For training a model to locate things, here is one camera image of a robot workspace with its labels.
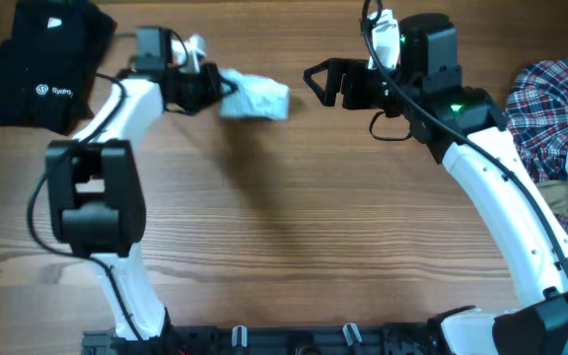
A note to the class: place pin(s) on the beige cloth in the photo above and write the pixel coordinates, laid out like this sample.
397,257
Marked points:
555,194

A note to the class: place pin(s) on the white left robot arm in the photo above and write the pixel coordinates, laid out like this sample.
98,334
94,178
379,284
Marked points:
95,196

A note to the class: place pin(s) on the black folded polo shirt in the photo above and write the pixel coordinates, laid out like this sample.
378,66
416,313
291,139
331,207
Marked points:
49,62

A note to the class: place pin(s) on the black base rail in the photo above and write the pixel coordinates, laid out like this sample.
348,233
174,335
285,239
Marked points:
386,339

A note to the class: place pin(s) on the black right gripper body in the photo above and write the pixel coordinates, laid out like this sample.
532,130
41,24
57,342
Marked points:
381,89

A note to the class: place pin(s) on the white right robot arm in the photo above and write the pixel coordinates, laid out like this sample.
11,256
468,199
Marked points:
413,71

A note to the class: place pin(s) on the light blue striped shirt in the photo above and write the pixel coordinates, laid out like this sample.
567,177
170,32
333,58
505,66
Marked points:
255,97

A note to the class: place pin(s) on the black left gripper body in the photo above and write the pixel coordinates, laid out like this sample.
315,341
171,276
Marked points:
196,91

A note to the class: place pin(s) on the red blue plaid shirt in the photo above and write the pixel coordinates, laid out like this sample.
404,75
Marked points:
537,114

